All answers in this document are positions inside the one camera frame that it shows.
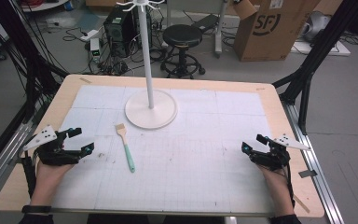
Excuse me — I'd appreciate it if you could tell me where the flat white board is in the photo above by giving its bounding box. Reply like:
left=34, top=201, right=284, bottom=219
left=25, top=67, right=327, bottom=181
left=291, top=39, right=352, bottom=57

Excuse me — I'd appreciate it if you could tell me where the person's left hand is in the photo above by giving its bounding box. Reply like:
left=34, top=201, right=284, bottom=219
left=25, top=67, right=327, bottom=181
left=30, top=161, right=76, bottom=207

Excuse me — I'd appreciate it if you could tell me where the person's dark sleeve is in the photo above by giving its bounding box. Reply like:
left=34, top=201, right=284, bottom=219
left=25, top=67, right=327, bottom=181
left=18, top=213, right=56, bottom=224
left=269, top=214, right=303, bottom=224

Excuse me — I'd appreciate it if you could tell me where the white hook stand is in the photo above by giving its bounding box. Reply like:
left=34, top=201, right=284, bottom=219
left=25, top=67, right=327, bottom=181
left=116, top=0, right=179, bottom=130

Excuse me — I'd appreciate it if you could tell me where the person's right dark sleeve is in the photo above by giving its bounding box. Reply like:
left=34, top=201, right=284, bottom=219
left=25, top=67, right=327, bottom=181
left=269, top=214, right=303, bottom=224

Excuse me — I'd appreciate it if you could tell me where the person's right hand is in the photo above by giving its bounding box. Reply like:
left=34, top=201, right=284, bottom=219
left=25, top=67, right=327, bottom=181
left=256, top=163, right=296, bottom=217

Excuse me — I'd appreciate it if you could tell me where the black round stool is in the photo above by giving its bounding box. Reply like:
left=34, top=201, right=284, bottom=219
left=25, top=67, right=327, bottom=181
left=159, top=23, right=207, bottom=80

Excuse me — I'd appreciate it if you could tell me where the black metal frame stand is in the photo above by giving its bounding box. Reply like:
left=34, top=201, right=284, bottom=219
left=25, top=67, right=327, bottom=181
left=0, top=0, right=71, bottom=125
left=271, top=0, right=358, bottom=135

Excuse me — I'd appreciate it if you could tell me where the small white device green display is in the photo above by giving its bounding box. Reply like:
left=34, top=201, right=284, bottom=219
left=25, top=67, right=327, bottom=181
left=89, top=37, right=103, bottom=63

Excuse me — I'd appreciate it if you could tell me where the white grid mat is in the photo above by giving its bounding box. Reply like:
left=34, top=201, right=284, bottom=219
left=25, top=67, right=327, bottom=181
left=50, top=85, right=277, bottom=213

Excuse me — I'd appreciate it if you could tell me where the aluminium rail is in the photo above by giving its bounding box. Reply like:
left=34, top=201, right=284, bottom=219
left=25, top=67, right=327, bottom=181
left=0, top=102, right=46, bottom=204
left=281, top=101, right=346, bottom=224

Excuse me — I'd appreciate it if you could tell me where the person's left dark sleeve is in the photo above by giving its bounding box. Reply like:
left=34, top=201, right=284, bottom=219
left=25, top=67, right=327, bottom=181
left=18, top=213, right=56, bottom=224

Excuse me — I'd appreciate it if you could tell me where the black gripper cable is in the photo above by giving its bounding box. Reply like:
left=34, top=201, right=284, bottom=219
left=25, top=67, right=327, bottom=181
left=285, top=161, right=296, bottom=208

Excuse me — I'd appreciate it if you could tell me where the black wristband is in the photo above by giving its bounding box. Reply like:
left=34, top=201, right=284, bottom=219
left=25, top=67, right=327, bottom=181
left=21, top=204, right=52, bottom=216

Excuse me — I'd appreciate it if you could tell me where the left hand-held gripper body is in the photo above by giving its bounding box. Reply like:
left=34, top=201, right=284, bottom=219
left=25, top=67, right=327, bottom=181
left=22, top=124, right=82, bottom=166

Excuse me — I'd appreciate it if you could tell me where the grey tape piece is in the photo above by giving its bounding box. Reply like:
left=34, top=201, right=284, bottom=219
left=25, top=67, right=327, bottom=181
left=297, top=169, right=319, bottom=179

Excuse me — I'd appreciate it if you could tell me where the grey rounded appliance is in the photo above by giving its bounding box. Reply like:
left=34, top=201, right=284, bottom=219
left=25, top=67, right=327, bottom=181
left=300, top=10, right=333, bottom=43

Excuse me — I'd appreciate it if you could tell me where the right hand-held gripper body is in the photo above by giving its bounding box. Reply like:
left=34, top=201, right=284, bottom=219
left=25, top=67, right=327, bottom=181
left=249, top=133, right=311, bottom=172

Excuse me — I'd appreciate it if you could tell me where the large cardboard box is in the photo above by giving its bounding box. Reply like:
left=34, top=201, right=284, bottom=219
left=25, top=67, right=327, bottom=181
left=232, top=0, right=322, bottom=63

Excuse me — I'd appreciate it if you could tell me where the thin wooden strip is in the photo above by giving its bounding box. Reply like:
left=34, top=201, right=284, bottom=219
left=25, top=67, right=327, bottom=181
left=293, top=193, right=311, bottom=215

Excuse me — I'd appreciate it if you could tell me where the bundle of black floor cables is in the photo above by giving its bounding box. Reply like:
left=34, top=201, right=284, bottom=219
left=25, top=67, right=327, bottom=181
left=62, top=26, right=169, bottom=77

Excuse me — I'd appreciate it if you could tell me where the black computer tower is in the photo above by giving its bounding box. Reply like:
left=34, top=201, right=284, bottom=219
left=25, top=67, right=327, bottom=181
left=103, top=5, right=154, bottom=59

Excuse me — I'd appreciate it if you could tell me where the black gripper strap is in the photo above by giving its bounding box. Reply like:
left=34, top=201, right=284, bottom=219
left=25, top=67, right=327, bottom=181
left=21, top=152, right=37, bottom=199

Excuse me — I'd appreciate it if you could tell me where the wooden brush with teal handle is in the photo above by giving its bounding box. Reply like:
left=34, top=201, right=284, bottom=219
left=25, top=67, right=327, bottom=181
left=115, top=123, right=136, bottom=174

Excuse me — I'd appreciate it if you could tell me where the white power strip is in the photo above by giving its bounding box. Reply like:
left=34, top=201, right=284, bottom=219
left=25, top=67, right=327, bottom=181
left=79, top=29, right=100, bottom=43

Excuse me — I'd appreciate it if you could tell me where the white metal stand leg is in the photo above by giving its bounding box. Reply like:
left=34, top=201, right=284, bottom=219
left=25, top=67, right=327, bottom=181
left=213, top=0, right=229, bottom=59

